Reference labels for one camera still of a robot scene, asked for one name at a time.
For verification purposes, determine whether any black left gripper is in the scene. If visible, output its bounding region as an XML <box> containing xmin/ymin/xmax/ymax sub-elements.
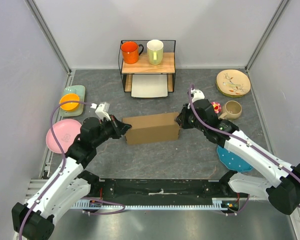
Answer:
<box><xmin>93</xmin><ymin>114</ymin><xmax>132</xmax><ymax>147</ymax></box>

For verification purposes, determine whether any brown cardboard box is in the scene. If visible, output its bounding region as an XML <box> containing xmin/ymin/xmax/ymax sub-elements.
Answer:
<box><xmin>122</xmin><ymin>112</ymin><xmax>180</xmax><ymax>145</ymax></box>

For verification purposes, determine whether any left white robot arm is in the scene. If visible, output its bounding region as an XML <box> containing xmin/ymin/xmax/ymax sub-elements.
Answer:
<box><xmin>11</xmin><ymin>115</ymin><xmax>132</xmax><ymax>240</ymax></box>

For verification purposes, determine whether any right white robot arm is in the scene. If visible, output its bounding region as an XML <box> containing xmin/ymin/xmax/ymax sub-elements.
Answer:
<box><xmin>175</xmin><ymin>99</ymin><xmax>300</xmax><ymax>215</ymax></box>

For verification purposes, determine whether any pink flower toy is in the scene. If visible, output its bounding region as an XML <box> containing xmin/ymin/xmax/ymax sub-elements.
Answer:
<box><xmin>211</xmin><ymin>101</ymin><xmax>222</xmax><ymax>114</ymax></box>

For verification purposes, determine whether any beige ceramic mug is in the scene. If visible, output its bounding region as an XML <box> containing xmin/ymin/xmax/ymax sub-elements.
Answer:
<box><xmin>218</xmin><ymin>100</ymin><xmax>242</xmax><ymax>121</ymax></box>

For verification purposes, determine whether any white tray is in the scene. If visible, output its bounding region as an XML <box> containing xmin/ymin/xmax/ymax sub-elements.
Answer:
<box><xmin>131</xmin><ymin>74</ymin><xmax>168</xmax><ymax>98</ymax></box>

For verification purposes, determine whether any pink plate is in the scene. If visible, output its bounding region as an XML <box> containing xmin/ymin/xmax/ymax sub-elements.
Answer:
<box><xmin>45</xmin><ymin>119</ymin><xmax>82</xmax><ymax>154</ymax></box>

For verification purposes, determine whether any light green rectangular plate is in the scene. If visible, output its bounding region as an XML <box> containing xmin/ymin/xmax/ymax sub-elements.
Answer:
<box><xmin>59</xmin><ymin>85</ymin><xmax>86</xmax><ymax>117</ymax></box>

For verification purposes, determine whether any floral beige plate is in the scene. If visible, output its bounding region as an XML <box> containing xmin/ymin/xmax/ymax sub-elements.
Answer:
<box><xmin>215</xmin><ymin>69</ymin><xmax>251</xmax><ymax>98</ymax></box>

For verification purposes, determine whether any orange bowl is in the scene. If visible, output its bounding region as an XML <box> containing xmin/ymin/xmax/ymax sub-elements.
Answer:
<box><xmin>59</xmin><ymin>93</ymin><xmax>80</xmax><ymax>112</ymax></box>

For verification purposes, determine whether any blue dotted plate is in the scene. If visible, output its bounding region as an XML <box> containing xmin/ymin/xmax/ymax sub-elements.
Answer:
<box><xmin>216</xmin><ymin>146</ymin><xmax>253</xmax><ymax>173</ymax></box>

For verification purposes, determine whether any pale green mug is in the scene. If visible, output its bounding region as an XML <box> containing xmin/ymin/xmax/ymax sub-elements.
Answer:
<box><xmin>146</xmin><ymin>39</ymin><xmax>164</xmax><ymax>66</ymax></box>

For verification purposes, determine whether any orange mug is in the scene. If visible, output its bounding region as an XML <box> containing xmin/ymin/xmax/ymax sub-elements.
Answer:
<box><xmin>120</xmin><ymin>41</ymin><xmax>144</xmax><ymax>64</ymax></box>

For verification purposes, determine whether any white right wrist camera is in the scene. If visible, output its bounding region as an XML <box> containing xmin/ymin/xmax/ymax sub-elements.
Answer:
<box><xmin>187</xmin><ymin>88</ymin><xmax>205</xmax><ymax>109</ymax></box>

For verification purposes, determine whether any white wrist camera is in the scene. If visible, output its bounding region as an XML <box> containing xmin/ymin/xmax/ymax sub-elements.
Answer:
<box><xmin>90</xmin><ymin>101</ymin><xmax>111</xmax><ymax>122</ymax></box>
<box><xmin>187</xmin><ymin>88</ymin><xmax>205</xmax><ymax>109</ymax></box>

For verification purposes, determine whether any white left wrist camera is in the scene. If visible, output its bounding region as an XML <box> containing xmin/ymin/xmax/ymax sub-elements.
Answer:
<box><xmin>90</xmin><ymin>101</ymin><xmax>111</xmax><ymax>122</ymax></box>

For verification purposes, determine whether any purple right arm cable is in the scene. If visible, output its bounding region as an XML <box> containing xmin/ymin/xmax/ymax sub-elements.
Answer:
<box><xmin>187</xmin><ymin>83</ymin><xmax>300</xmax><ymax>217</ymax></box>

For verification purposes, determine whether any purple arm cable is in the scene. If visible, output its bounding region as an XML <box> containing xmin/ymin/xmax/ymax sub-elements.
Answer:
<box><xmin>187</xmin><ymin>83</ymin><xmax>300</xmax><ymax>217</ymax></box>
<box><xmin>17</xmin><ymin>99</ymin><xmax>126</xmax><ymax>240</ymax></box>

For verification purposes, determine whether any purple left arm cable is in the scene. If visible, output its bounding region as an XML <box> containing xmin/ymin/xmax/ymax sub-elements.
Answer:
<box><xmin>17</xmin><ymin>99</ymin><xmax>126</xmax><ymax>240</ymax></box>

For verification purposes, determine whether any black wire wooden shelf rack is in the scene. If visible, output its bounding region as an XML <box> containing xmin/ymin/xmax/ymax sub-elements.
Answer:
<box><xmin>118</xmin><ymin>39</ymin><xmax>176</xmax><ymax>93</ymax></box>

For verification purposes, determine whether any white cable duct rail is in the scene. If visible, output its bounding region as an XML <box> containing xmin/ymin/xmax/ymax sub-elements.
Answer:
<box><xmin>70</xmin><ymin>198</ymin><xmax>239</xmax><ymax>211</ymax></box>

